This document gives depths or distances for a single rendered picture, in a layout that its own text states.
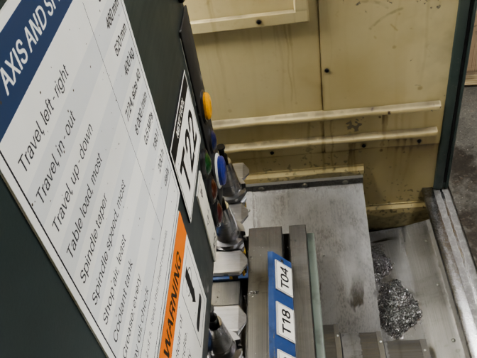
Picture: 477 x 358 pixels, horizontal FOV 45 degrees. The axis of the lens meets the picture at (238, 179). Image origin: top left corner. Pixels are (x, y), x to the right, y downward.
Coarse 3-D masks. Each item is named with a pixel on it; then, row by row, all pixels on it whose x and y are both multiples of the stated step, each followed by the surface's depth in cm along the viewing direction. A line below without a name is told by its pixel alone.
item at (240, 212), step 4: (232, 204) 105; (236, 204) 105; (240, 204) 104; (232, 208) 104; (236, 208) 104; (240, 208) 104; (244, 208) 104; (232, 212) 103; (236, 212) 103; (240, 212) 103; (244, 212) 103; (236, 216) 102; (240, 216) 102; (244, 216) 102; (236, 220) 102; (240, 220) 102; (244, 220) 102
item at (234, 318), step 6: (216, 306) 89; (222, 306) 89; (228, 306) 89; (234, 306) 89; (240, 306) 89; (216, 312) 88; (222, 312) 88; (228, 312) 88; (234, 312) 88; (240, 312) 88; (222, 318) 87; (228, 318) 87; (234, 318) 87; (240, 318) 87; (228, 324) 86; (234, 324) 86; (240, 324) 86; (234, 330) 86; (240, 330) 86
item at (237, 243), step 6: (240, 222) 100; (240, 228) 99; (240, 234) 99; (234, 240) 97; (240, 240) 97; (246, 240) 100; (216, 246) 97; (222, 246) 96; (228, 246) 96; (234, 246) 97; (240, 246) 98
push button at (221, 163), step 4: (220, 156) 57; (220, 160) 56; (224, 160) 57; (220, 164) 56; (224, 164) 57; (220, 168) 56; (224, 168) 57; (220, 172) 56; (224, 172) 56; (220, 176) 56; (224, 176) 56; (220, 180) 56; (224, 180) 56; (220, 184) 57; (224, 184) 57
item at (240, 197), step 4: (240, 180) 108; (244, 184) 107; (244, 188) 109; (240, 192) 105; (244, 192) 106; (232, 196) 105; (236, 196) 105; (240, 196) 105; (244, 196) 107; (228, 200) 104; (232, 200) 104; (236, 200) 105; (240, 200) 106; (244, 200) 106
